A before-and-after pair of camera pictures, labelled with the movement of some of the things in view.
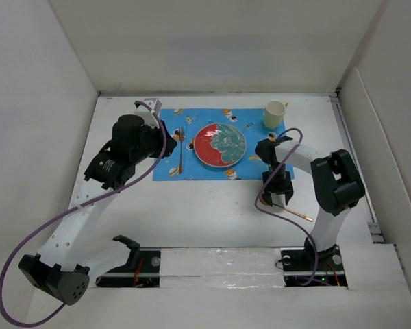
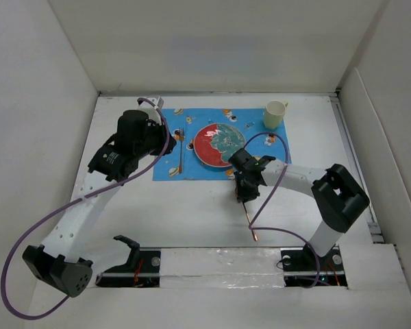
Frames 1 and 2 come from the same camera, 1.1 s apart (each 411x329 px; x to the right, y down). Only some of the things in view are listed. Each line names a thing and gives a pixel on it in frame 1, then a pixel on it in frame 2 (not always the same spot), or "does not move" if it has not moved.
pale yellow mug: (273, 114) does not move
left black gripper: (156, 131) does not move
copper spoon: (262, 200) → (254, 235)
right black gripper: (285, 188) → (241, 193)
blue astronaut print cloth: (185, 164) does not move
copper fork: (181, 137) does not move
